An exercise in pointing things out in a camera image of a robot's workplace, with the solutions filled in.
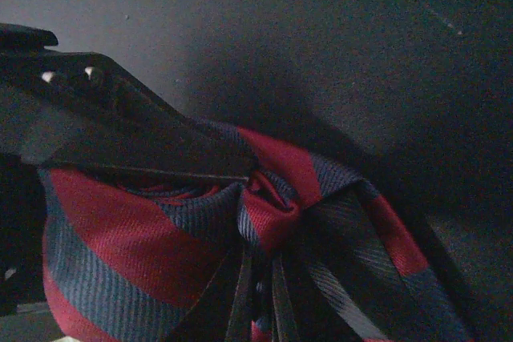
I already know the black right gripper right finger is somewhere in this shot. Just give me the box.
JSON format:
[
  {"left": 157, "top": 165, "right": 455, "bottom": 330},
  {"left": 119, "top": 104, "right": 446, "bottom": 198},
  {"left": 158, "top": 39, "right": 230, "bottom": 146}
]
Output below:
[{"left": 273, "top": 253, "right": 349, "bottom": 341}]

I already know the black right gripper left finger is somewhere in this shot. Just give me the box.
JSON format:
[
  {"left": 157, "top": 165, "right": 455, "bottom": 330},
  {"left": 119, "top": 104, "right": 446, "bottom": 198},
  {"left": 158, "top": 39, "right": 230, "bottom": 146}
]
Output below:
[{"left": 163, "top": 246, "right": 252, "bottom": 341}]

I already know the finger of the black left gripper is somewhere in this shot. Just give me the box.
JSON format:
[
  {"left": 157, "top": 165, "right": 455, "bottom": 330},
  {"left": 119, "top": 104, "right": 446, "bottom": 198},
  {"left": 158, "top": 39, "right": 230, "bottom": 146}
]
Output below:
[{"left": 1, "top": 24, "right": 256, "bottom": 182}]

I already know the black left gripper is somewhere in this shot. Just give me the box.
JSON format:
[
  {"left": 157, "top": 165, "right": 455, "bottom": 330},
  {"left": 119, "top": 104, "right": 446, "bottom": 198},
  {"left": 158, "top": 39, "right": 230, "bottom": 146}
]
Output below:
[{"left": 1, "top": 154, "right": 46, "bottom": 316}]

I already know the red navy striped tie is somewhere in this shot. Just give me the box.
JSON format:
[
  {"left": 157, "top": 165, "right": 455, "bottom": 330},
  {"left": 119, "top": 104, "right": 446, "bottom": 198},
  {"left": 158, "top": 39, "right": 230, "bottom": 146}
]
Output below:
[{"left": 39, "top": 123, "right": 471, "bottom": 341}]

